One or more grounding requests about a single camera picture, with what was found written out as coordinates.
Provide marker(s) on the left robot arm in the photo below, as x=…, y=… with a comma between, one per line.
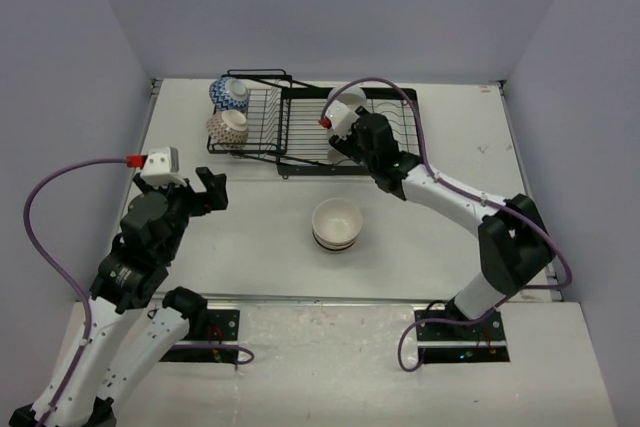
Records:
x=99, y=372

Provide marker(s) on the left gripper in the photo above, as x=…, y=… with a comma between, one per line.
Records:
x=215, y=193

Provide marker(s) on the black wire dish rack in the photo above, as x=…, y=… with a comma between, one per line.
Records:
x=283, y=124

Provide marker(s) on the light blue bowl front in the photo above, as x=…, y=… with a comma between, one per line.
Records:
x=335, y=154

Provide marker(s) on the beige bowl front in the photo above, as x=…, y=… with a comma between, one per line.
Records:
x=321, y=241

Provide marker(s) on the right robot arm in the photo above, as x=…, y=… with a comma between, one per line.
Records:
x=510, y=232

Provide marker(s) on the light blue bowl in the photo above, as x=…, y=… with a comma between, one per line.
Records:
x=349, y=99
x=335, y=154

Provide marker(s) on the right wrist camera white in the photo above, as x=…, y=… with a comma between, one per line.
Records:
x=338, y=120

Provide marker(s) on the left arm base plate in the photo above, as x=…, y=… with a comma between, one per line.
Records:
x=220, y=327

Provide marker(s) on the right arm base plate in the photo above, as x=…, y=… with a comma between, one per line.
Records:
x=484, y=342

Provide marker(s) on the beige bowl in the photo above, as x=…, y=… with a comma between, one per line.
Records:
x=321, y=241
x=337, y=219

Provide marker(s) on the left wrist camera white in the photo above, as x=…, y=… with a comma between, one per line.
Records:
x=161, y=167

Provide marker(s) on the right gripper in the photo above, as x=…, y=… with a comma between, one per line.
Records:
x=346, y=146

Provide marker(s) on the brown floral patterned bowl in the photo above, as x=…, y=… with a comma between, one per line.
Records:
x=228, y=129

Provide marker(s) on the black bowl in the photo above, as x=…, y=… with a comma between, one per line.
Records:
x=335, y=250

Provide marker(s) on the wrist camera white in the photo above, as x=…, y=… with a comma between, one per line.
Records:
x=161, y=167
x=338, y=120

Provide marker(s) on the light blue bowl rear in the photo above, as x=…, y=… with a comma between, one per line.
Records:
x=349, y=99

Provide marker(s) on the blue zigzag patterned bowl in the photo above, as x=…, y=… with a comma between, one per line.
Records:
x=229, y=93

